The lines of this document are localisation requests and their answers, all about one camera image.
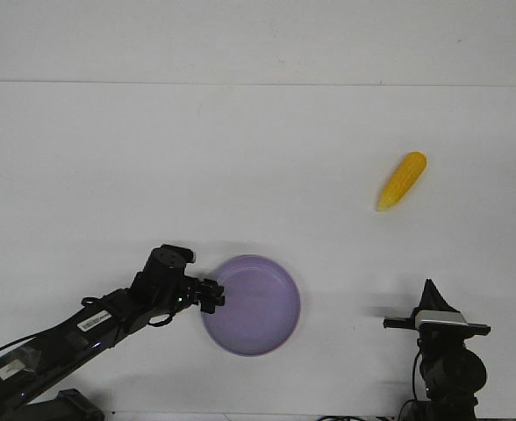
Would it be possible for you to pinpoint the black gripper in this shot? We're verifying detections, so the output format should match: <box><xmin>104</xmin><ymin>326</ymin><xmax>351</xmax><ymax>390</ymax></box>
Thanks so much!
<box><xmin>175</xmin><ymin>275</ymin><xmax>225</xmax><ymax>314</ymax></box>
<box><xmin>383</xmin><ymin>279</ymin><xmax>491</xmax><ymax>349</ymax></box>

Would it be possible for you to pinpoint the purple round plate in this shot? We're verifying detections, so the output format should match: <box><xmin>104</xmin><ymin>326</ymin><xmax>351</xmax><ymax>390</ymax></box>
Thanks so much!
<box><xmin>202</xmin><ymin>254</ymin><xmax>301</xmax><ymax>357</ymax></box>

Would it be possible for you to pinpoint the yellow corn cob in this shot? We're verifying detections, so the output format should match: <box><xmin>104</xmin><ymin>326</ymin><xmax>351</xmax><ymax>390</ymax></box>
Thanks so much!
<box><xmin>376</xmin><ymin>151</ymin><xmax>427</xmax><ymax>211</ymax></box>

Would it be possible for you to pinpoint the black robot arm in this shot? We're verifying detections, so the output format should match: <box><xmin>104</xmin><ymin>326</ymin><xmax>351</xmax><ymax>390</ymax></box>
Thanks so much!
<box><xmin>383</xmin><ymin>279</ymin><xmax>491</xmax><ymax>420</ymax></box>
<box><xmin>0</xmin><ymin>245</ymin><xmax>225</xmax><ymax>420</ymax></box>

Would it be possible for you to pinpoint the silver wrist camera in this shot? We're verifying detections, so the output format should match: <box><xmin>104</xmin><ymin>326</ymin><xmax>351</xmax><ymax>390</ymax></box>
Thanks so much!
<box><xmin>414</xmin><ymin>310</ymin><xmax>468</xmax><ymax>331</ymax></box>

